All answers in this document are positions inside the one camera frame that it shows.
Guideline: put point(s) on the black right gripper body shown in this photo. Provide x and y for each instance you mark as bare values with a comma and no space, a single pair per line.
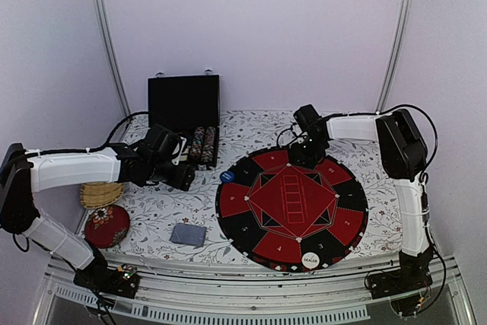
312,151

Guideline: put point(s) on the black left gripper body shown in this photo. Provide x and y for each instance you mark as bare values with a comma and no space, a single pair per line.
160,173

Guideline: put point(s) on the blue small blind button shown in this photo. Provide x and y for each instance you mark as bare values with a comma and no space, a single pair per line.
227,176

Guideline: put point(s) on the white blue dealer button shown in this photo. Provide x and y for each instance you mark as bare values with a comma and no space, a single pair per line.
310,260

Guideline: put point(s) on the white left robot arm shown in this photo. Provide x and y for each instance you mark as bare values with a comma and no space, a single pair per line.
24,173

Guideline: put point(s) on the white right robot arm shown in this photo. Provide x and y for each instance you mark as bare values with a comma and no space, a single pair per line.
404,157

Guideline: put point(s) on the chip row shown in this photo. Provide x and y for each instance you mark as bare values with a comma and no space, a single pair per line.
208,145
196,145

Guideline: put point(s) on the far right chip row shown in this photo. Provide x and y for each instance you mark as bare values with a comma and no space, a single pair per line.
208,145

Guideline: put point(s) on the floral white tablecloth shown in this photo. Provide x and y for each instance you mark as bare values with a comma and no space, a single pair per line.
155,210

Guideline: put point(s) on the round red black poker mat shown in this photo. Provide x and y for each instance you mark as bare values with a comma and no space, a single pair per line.
274,212

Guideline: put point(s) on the woven bamboo tray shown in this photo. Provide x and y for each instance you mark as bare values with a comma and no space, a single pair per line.
99,195

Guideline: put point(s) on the black poker chip case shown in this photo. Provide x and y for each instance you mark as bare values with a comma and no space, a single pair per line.
183,103

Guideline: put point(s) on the red floral round cushion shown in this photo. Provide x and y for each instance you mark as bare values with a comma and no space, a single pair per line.
106,227

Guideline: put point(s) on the blue playing card deck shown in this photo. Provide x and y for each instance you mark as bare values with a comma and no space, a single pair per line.
192,235

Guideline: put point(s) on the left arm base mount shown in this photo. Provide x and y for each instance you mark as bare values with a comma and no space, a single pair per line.
123,281

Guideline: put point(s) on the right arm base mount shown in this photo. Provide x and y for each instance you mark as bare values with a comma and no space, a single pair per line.
412,274

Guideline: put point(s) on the aluminium frame post left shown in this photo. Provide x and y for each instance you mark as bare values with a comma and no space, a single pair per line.
105,34

